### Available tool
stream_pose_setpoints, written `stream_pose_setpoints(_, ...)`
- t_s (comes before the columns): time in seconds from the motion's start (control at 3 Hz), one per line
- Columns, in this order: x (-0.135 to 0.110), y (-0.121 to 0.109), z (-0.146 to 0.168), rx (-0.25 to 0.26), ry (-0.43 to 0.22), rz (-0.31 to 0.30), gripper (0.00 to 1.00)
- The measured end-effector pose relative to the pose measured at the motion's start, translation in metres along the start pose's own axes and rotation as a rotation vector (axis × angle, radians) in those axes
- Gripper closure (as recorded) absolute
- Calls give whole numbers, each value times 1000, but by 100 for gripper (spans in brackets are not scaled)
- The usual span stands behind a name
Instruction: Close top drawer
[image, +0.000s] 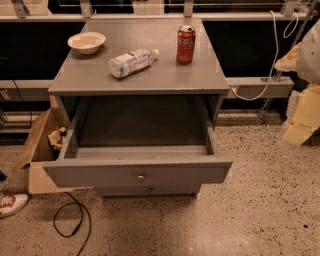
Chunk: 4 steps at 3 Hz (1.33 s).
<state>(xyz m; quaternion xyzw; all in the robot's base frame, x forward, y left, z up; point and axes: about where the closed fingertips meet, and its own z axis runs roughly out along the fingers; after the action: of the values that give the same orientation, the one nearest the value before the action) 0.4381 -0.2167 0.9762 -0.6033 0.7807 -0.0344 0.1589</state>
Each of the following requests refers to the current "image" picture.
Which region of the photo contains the white hanging cable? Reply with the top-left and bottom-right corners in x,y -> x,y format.
229,9 -> 299,101

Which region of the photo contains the clear plastic water bottle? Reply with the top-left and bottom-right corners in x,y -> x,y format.
109,49 -> 160,78

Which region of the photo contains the white bowl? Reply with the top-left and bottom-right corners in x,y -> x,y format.
67,32 -> 106,55

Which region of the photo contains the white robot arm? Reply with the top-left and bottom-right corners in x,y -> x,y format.
275,21 -> 320,145

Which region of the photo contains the metal stand pole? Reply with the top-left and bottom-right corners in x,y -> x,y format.
257,0 -> 320,125

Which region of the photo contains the brown cardboard box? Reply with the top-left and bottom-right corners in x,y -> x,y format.
13,96 -> 79,194

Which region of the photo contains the crumpled paper in box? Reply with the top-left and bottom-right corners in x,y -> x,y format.
48,127 -> 68,151

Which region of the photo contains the red cola can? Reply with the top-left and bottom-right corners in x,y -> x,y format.
176,25 -> 196,64

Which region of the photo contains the white and red shoe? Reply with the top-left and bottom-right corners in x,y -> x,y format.
0,194 -> 29,218

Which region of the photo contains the grey top drawer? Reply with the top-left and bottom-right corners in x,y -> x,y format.
44,95 -> 232,188

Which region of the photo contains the grey cabinet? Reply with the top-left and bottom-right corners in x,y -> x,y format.
49,18 -> 228,196

